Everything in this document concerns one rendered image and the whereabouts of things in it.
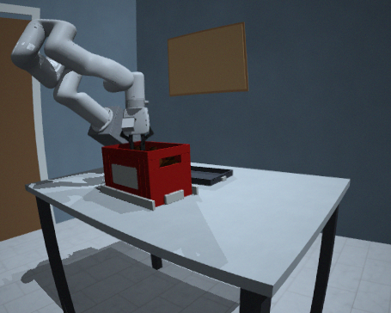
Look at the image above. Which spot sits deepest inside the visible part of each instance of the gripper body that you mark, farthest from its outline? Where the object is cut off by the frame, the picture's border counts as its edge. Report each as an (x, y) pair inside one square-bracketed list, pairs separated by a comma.
[(141, 115)]

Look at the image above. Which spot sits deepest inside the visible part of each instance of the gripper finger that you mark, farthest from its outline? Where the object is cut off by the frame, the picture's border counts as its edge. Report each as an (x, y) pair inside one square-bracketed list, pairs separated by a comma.
[(128, 139), (144, 138)]

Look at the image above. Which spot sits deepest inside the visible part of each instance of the red plastic crate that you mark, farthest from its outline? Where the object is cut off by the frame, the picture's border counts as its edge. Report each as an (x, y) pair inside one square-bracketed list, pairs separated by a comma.
[(139, 172)]

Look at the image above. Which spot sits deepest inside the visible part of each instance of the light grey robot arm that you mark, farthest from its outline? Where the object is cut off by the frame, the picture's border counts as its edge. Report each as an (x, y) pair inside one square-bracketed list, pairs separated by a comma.
[(62, 53)]

